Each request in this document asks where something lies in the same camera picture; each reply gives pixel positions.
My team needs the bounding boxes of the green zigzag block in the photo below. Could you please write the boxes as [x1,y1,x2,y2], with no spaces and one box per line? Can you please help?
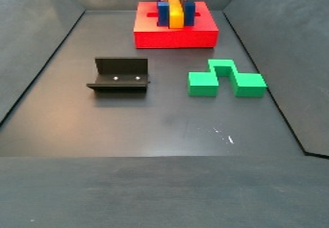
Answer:
[187,59,267,97]

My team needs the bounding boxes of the yellow long block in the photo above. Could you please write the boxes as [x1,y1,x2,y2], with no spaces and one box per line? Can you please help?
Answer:
[167,0,183,29]

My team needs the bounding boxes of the black angle bracket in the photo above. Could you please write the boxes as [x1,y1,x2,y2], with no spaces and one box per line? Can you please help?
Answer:
[85,57,148,92]

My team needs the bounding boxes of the red slotted board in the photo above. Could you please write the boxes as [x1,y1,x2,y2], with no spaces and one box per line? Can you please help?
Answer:
[133,1,219,49]

